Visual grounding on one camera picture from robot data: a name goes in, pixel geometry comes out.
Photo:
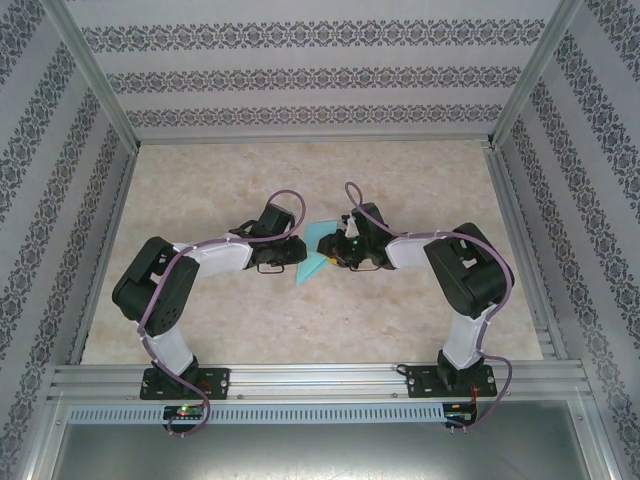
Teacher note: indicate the grey metal sheet panel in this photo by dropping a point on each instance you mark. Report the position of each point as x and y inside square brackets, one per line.
[320, 455]

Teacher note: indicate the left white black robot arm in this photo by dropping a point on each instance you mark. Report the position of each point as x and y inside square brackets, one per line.
[150, 285]

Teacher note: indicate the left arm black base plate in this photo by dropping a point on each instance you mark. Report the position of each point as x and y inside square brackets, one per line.
[220, 380]

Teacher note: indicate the aluminium mounting beam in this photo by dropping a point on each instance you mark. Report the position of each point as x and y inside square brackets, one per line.
[310, 380]

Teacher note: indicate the aluminium lower frame beam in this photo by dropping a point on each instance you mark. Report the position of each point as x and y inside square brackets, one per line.
[42, 440]
[595, 440]

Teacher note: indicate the teal paper sheet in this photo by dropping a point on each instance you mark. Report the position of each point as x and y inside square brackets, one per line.
[307, 270]

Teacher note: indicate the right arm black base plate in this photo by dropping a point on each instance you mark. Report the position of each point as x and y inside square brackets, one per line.
[420, 382]

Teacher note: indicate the aluminium frame post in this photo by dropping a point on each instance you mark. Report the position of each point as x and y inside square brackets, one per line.
[540, 65]
[90, 60]

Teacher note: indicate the aluminium rear frame rail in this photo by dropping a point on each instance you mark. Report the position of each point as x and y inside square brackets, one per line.
[310, 138]

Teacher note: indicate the aluminium side frame rail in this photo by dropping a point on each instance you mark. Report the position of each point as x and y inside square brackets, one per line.
[509, 200]
[118, 200]

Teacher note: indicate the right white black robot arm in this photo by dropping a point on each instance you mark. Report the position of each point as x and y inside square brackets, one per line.
[470, 275]

